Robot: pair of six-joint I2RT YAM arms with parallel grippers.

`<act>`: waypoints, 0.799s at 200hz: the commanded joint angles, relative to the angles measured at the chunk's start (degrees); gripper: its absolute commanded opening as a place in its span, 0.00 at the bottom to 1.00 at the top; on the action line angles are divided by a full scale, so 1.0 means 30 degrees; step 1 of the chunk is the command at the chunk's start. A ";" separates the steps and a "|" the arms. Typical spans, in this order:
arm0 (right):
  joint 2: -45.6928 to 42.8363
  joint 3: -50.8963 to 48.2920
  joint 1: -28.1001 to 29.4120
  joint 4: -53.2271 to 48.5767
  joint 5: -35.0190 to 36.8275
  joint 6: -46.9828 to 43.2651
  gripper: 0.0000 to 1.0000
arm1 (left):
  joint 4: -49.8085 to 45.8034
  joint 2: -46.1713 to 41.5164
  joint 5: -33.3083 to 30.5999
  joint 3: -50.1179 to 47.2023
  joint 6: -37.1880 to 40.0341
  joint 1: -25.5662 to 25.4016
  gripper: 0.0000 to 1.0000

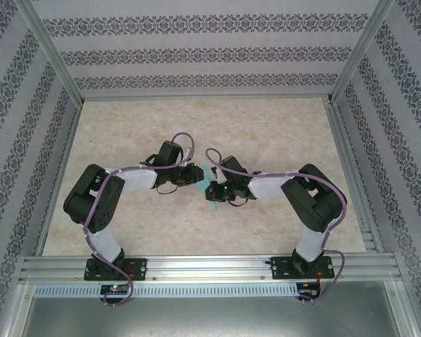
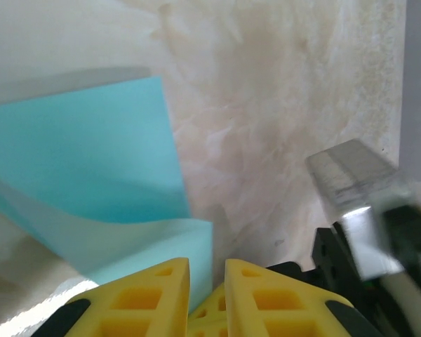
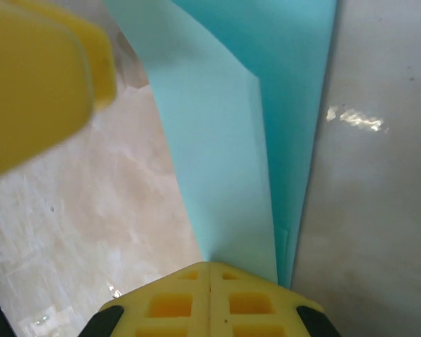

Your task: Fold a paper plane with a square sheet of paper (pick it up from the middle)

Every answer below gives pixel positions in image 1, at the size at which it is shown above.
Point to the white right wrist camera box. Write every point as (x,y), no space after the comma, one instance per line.
(214,174)

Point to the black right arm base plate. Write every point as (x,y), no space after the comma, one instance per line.
(279,268)

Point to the light blue paper sheet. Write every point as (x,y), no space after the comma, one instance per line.
(205,175)

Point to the aluminium side rail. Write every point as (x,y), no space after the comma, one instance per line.
(59,177)
(352,175)

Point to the aluminium frame post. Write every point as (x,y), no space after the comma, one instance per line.
(49,49)
(361,49)

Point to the circuit board with green light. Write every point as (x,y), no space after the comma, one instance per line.
(114,289)

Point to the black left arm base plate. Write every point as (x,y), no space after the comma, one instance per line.
(138,268)

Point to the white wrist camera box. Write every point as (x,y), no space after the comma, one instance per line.
(214,174)
(188,158)

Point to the circuit board with blue part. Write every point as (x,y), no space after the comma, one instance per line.
(307,290)

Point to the grey metal panel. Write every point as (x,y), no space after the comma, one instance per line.
(210,316)

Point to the long aluminium mounting rail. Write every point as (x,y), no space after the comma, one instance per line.
(210,268)

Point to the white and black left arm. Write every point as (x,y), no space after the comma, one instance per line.
(91,203)

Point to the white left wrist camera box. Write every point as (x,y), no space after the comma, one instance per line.
(188,158)

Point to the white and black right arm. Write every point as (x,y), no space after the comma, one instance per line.
(315,203)

